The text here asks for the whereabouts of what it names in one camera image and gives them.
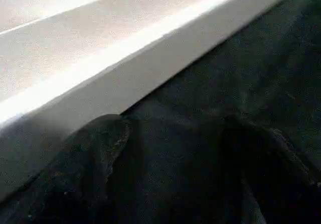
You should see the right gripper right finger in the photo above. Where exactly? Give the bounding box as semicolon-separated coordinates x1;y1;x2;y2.
217;115;321;224

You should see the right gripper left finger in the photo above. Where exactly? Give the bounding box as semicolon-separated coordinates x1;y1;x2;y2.
0;113;130;224

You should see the white plastic table top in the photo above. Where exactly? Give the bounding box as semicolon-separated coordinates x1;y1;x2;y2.
0;0;309;197

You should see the black mat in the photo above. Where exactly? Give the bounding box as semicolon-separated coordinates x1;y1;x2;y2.
0;0;321;224

